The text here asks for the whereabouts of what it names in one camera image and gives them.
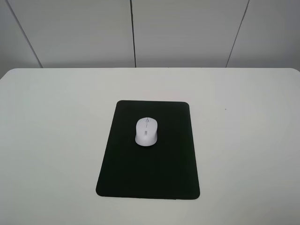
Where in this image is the white wireless computer mouse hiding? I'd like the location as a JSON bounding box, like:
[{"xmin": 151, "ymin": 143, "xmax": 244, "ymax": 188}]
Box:
[{"xmin": 135, "ymin": 117, "xmax": 158, "ymax": 147}]

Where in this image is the black rectangular mouse pad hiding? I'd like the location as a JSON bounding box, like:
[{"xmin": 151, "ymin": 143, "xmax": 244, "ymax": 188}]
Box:
[{"xmin": 96, "ymin": 100, "xmax": 200, "ymax": 200}]

